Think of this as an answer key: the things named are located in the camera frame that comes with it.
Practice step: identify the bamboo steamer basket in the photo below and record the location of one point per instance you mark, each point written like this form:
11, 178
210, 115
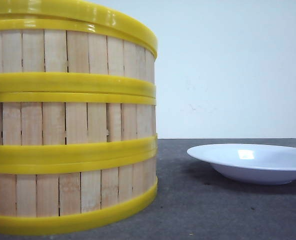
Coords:
58, 60
57, 137
135, 187

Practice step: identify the woven bamboo steamer lid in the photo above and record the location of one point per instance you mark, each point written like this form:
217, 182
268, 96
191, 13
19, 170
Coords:
75, 15

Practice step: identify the white shallow plate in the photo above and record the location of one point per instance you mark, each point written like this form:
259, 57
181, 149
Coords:
250, 163

